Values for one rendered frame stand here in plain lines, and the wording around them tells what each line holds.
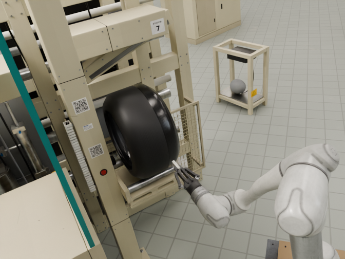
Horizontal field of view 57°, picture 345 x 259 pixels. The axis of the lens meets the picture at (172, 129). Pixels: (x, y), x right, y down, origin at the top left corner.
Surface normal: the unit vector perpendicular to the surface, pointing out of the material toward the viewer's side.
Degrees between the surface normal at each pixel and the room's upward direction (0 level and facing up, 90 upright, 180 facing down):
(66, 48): 90
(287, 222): 86
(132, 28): 90
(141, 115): 41
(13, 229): 0
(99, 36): 90
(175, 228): 0
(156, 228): 0
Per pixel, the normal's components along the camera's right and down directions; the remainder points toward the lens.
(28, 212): -0.14, -0.82
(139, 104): 0.10, -0.54
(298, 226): -0.49, 0.49
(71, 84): 0.49, 0.43
